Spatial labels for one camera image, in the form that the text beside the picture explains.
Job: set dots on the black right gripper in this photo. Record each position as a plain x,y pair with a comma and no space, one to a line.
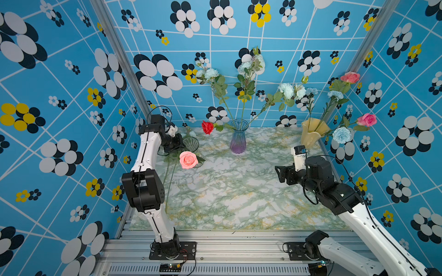
290,170

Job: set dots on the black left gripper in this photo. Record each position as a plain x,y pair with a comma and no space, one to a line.
178,144

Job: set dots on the clear ribbed glass vase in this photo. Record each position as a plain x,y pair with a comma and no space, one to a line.
191,144

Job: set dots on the pink rose stem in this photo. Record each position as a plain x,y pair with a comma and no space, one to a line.
190,160

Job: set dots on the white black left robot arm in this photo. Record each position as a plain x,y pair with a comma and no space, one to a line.
144,189

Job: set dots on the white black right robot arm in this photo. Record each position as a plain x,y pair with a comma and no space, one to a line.
314,174

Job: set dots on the yellow fluted glass vase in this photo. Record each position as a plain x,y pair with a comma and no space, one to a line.
312,130

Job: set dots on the purple blue glass vase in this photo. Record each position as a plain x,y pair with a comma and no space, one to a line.
238,141

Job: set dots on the red rose stem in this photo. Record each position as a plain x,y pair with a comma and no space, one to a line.
209,127

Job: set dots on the white blue flower bunch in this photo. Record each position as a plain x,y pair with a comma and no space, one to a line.
286,94

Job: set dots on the small green circuit board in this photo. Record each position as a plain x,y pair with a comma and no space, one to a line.
170,268

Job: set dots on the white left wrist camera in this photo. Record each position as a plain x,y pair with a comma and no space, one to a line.
172,131

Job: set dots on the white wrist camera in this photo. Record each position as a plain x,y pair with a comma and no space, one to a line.
172,131
299,154

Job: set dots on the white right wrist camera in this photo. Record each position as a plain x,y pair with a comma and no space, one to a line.
299,154

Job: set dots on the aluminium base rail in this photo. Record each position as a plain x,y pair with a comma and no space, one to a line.
218,253

